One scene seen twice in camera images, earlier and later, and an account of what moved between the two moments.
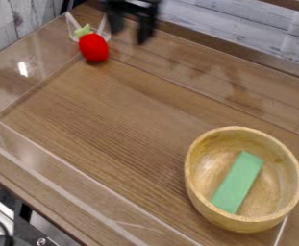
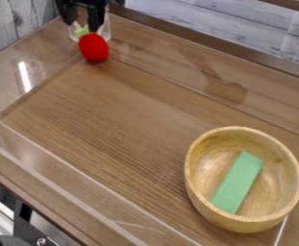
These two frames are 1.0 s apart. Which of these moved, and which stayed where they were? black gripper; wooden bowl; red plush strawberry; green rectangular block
Moved: black gripper
Stayed: wooden bowl; green rectangular block; red plush strawberry
